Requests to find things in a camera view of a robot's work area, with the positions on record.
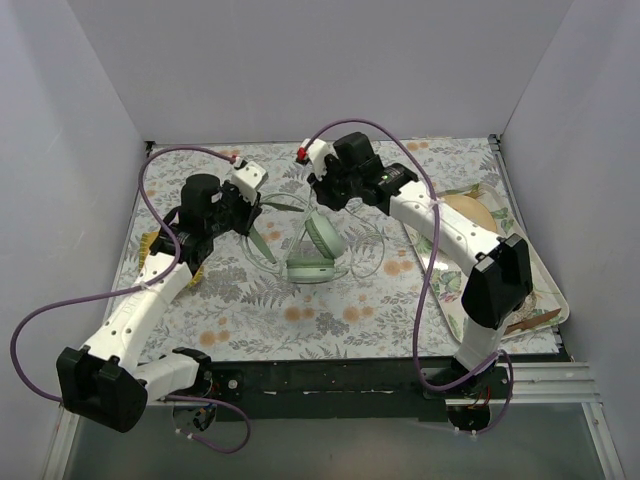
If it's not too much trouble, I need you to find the green over-ear headphones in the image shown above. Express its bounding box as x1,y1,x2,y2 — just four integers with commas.
239,192,389,287

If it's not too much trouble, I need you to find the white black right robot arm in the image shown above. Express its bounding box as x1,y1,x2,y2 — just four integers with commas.
296,132,533,398

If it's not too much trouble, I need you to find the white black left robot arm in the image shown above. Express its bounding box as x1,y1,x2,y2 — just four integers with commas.
56,166,268,433

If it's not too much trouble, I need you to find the yellow woven bamboo tray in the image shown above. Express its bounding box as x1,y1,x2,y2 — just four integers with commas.
138,231,204,288

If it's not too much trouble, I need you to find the floral patterned table mat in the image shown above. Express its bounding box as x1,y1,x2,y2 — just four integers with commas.
118,143,471,362

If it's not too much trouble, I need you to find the round bird painted plate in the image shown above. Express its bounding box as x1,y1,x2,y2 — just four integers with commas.
442,194,498,233

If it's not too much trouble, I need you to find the leaf patterned serving tray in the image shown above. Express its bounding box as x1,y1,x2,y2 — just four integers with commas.
430,183,569,342

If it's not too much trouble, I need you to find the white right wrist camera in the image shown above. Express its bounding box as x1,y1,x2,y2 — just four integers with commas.
295,139,331,178

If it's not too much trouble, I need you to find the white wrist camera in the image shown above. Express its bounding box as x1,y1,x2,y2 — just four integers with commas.
295,139,331,178
230,161,268,205

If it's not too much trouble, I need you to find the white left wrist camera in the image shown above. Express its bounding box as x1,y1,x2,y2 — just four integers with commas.
230,161,268,205

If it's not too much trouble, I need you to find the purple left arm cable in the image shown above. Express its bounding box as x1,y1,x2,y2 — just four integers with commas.
9,144,251,454

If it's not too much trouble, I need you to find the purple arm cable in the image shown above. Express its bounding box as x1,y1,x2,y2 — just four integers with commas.
308,118,516,436
9,144,251,454

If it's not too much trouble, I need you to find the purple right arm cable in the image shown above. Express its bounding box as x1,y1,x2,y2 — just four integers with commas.
308,118,516,436

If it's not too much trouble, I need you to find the aluminium table frame rail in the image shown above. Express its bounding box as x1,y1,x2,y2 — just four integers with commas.
72,146,622,479

